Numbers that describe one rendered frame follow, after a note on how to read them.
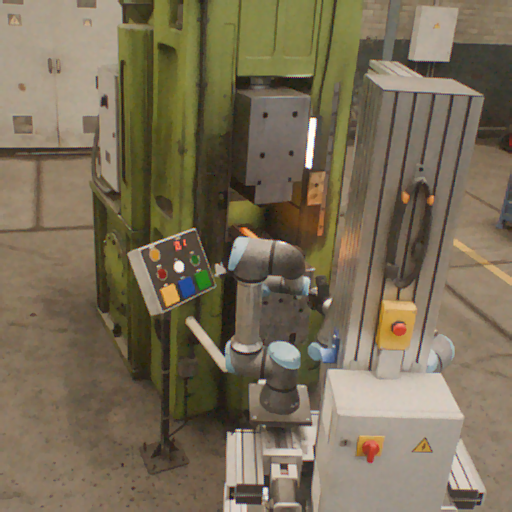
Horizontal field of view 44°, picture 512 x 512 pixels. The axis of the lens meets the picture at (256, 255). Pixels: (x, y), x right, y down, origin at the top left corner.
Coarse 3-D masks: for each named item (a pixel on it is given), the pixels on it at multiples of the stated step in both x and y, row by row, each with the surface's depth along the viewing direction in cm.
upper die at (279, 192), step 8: (232, 176) 311; (232, 184) 313; (240, 184) 305; (264, 184) 293; (272, 184) 295; (280, 184) 297; (288, 184) 299; (240, 192) 306; (248, 192) 298; (256, 192) 292; (264, 192) 294; (272, 192) 296; (280, 192) 298; (288, 192) 300; (248, 200) 299; (256, 200) 294; (264, 200) 296; (272, 200) 298; (280, 200) 300; (288, 200) 302
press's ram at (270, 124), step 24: (240, 96) 281; (264, 96) 276; (288, 96) 280; (240, 120) 284; (264, 120) 279; (288, 120) 285; (240, 144) 287; (264, 144) 284; (288, 144) 290; (240, 168) 291; (264, 168) 289; (288, 168) 295
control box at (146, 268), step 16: (176, 240) 272; (192, 240) 279; (128, 256) 262; (144, 256) 259; (160, 256) 265; (176, 256) 271; (144, 272) 259; (176, 272) 269; (192, 272) 276; (208, 272) 282; (144, 288) 262; (160, 288) 261; (176, 288) 267; (208, 288) 281; (160, 304) 260; (176, 304) 266
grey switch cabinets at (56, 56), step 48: (0, 0) 697; (48, 0) 710; (96, 0) 724; (0, 48) 717; (48, 48) 730; (96, 48) 746; (0, 96) 738; (48, 96) 752; (96, 96) 769; (0, 144) 760; (48, 144) 775
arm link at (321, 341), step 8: (328, 312) 247; (328, 320) 247; (320, 328) 253; (328, 328) 248; (320, 336) 252; (328, 336) 250; (312, 344) 255; (320, 344) 253; (312, 352) 255; (320, 352) 252
